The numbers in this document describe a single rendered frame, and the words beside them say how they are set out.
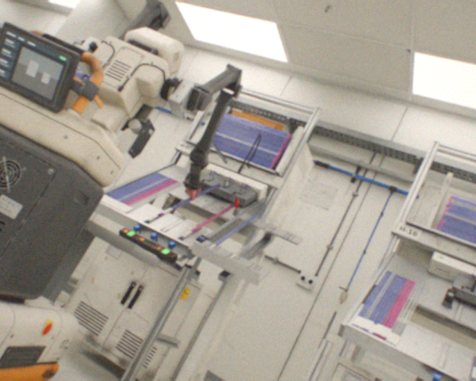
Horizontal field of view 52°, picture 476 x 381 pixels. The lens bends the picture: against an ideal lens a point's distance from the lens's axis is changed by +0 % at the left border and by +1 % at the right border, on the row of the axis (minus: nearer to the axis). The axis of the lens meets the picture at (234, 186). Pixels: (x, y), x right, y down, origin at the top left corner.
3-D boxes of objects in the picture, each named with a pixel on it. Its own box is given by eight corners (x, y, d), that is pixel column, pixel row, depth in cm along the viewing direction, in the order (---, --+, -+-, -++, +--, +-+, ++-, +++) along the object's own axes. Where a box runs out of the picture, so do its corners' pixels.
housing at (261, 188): (257, 211, 282) (261, 189, 276) (191, 183, 303) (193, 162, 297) (264, 205, 288) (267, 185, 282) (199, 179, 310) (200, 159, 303)
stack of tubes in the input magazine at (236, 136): (271, 169, 283) (292, 132, 289) (202, 144, 305) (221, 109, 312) (276, 178, 294) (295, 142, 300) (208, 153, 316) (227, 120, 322)
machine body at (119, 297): (143, 398, 235) (204, 284, 250) (47, 331, 266) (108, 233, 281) (192, 401, 291) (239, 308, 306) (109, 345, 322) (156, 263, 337)
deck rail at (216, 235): (190, 260, 228) (191, 249, 225) (187, 258, 229) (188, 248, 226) (264, 208, 284) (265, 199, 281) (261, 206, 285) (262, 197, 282)
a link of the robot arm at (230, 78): (230, 57, 229) (248, 66, 227) (223, 83, 237) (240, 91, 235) (181, 88, 194) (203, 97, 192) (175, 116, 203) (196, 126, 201)
